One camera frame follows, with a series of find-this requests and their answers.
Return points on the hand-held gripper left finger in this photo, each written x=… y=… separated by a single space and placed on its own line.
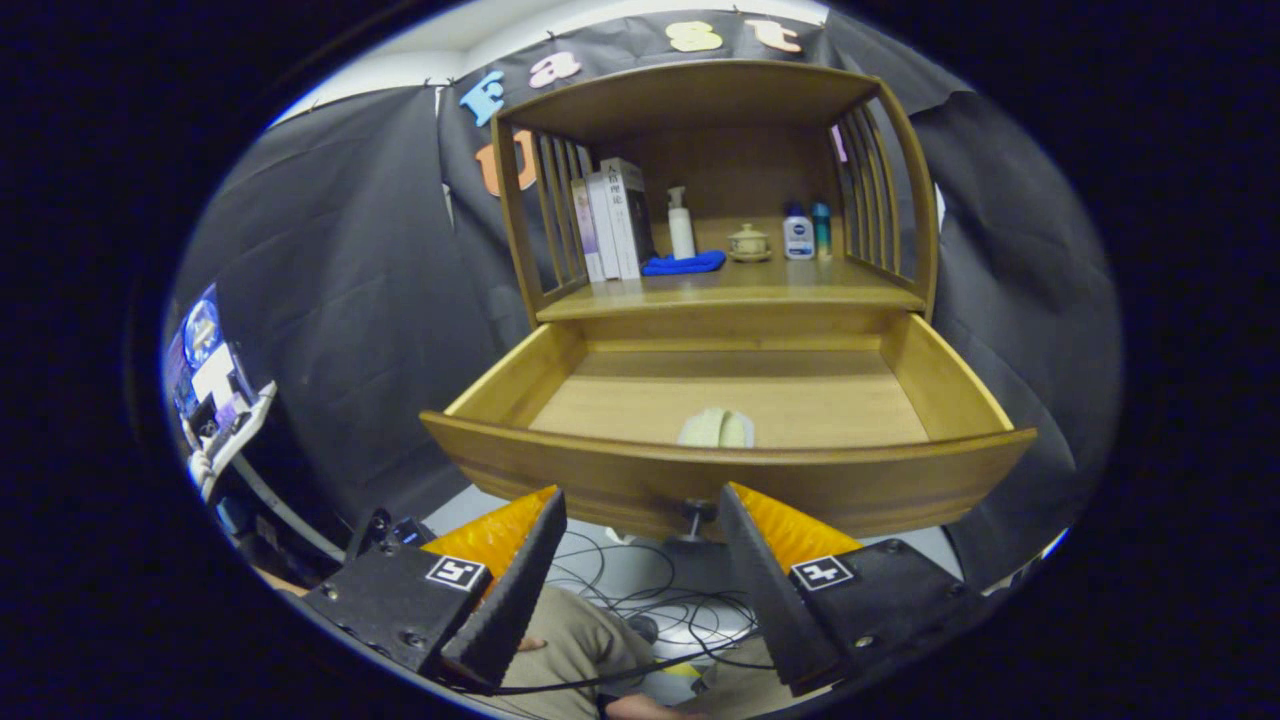
x=515 y=600

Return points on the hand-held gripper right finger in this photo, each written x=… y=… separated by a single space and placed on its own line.
x=775 y=600

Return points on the black round drawer knob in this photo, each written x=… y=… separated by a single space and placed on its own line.
x=698 y=512

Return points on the wooden drawer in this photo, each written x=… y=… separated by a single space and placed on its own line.
x=800 y=485

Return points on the wooden countertop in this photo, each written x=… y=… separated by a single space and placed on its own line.
x=760 y=282

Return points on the wooden cabinet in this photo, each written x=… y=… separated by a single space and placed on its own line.
x=740 y=160

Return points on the person's left leg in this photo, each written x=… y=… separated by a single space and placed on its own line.
x=580 y=650

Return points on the person's leg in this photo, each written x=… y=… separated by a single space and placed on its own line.
x=745 y=692
x=580 y=650

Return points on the person's right leg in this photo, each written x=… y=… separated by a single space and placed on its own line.
x=745 y=692

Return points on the blue cloth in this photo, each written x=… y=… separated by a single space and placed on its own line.
x=685 y=264

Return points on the lidded tea cup with saucer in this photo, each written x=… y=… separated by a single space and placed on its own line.
x=749 y=243

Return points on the white lotion bottle blue cap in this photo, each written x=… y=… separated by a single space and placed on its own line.
x=798 y=238

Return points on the teal slim bottle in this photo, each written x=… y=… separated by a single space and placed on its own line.
x=821 y=232

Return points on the lilac book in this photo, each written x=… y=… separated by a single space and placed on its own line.
x=588 y=235

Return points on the white pump bottle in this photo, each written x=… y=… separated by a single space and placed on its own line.
x=681 y=235

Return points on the thin white book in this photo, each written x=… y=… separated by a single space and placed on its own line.
x=604 y=230

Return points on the thick white book dark cover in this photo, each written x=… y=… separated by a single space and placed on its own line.
x=630 y=220

